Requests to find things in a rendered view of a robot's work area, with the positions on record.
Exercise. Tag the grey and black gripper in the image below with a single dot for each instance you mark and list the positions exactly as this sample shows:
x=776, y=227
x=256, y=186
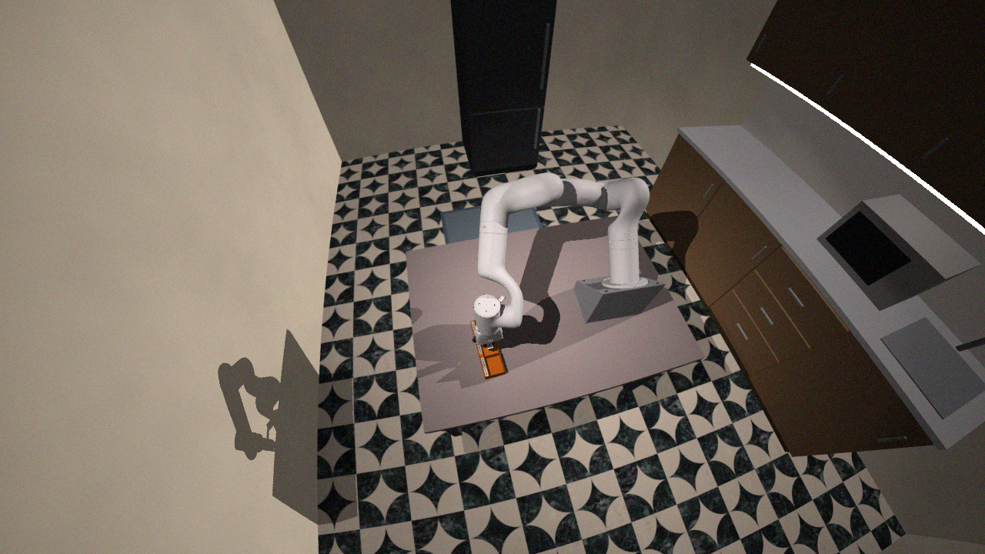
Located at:
x=483, y=340

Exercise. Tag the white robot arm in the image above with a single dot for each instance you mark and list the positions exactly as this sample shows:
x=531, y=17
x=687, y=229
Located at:
x=630, y=196

